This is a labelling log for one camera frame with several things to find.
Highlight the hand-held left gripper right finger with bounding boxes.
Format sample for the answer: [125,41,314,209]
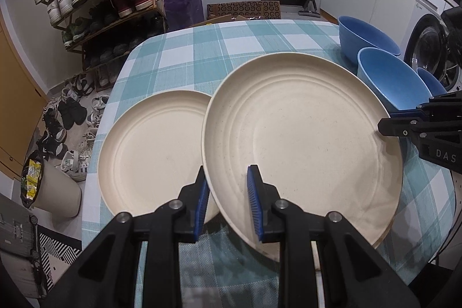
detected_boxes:
[246,165,421,308]

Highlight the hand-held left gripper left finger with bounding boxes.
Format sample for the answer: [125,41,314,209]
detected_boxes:
[41,165,212,308]

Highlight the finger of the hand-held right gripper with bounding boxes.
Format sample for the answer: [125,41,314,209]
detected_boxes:
[392,92,462,119]
[378,116,462,141]

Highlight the blue bowl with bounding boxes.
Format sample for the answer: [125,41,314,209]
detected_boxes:
[357,47,434,112]
[417,67,448,97]
[338,16,402,68]

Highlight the cream plate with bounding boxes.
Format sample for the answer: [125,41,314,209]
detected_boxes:
[368,221,394,251]
[201,52,404,262]
[97,90,221,225]

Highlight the white washing machine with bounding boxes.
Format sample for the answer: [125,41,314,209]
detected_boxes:
[402,0,462,94]

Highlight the beige trash bin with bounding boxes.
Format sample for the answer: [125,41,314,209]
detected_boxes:
[21,158,82,218]

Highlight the black white striped rug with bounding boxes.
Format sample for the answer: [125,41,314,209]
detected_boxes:
[38,232,83,289]

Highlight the scattered pile of shoes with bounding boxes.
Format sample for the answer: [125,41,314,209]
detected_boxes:
[36,73,111,182]

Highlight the teal checked tablecloth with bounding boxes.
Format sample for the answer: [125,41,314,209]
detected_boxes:
[81,19,457,308]

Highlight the snack-filled cardboard box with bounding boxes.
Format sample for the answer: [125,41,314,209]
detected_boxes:
[191,14,260,28]

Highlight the green suitcase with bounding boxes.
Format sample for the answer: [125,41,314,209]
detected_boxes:
[0,194,40,258]

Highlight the purple plastic bag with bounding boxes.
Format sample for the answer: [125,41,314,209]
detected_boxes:
[161,0,205,31]

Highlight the patterned cardboard box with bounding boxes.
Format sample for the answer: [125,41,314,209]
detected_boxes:
[206,0,281,23]

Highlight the white ribbed suitcase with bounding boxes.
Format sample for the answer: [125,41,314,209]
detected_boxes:
[0,250,47,299]

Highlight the yellow wooden door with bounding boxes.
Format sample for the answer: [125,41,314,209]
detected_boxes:
[0,0,49,182]

